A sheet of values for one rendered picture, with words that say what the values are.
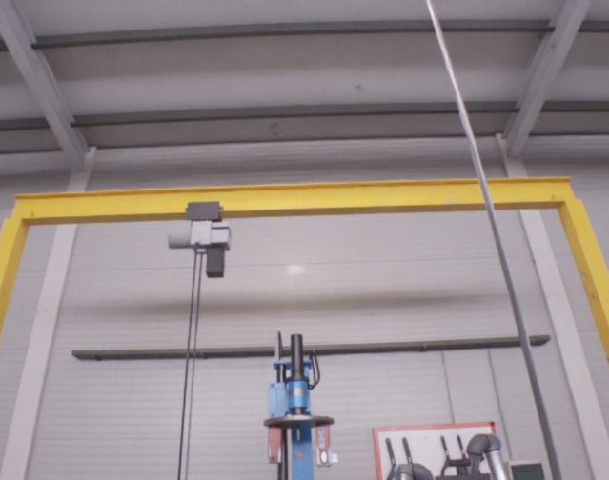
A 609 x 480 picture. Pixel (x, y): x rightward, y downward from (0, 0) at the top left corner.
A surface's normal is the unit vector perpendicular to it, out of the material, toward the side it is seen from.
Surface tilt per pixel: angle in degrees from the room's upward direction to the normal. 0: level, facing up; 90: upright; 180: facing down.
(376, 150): 90
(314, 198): 90
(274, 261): 90
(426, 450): 90
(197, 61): 173
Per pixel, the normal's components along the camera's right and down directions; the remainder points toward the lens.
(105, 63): 0.02, 0.81
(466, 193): -0.02, -0.48
